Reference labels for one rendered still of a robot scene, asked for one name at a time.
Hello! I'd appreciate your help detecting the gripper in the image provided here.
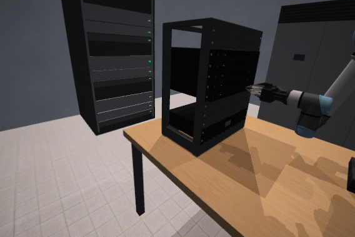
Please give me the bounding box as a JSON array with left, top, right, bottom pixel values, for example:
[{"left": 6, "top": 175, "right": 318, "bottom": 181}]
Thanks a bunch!
[{"left": 246, "top": 83, "right": 292, "bottom": 104}]

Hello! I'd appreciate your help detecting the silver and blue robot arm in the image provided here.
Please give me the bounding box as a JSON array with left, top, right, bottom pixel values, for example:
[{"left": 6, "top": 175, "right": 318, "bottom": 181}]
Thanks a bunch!
[{"left": 287, "top": 51, "right": 355, "bottom": 138}]

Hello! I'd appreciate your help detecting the black server rack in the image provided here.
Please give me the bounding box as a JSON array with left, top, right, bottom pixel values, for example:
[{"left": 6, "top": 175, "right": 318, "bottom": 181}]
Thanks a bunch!
[{"left": 161, "top": 18, "right": 263, "bottom": 157}]

